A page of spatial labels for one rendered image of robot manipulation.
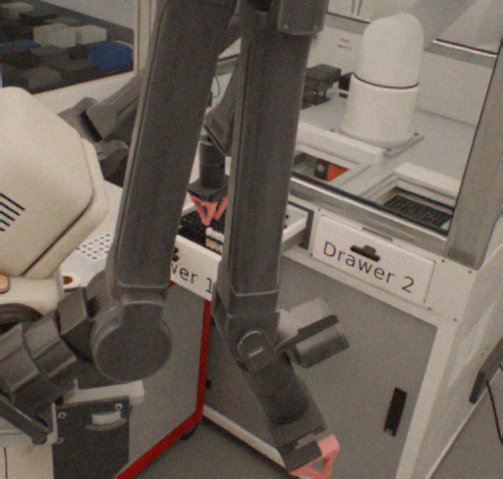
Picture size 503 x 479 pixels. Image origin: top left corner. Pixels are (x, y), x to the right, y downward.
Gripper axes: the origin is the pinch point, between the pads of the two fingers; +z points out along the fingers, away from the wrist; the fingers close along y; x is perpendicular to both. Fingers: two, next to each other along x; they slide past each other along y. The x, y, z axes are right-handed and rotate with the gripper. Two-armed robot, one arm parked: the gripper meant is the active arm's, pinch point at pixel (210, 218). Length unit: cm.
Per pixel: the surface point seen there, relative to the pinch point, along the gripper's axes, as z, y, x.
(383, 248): 4.1, 22.1, -32.6
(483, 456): 100, 72, -59
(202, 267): 4.1, -11.0, -7.6
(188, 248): 1.3, -11.0, -3.3
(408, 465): 63, 21, -51
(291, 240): 9.1, 16.7, -11.1
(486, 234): -7, 26, -53
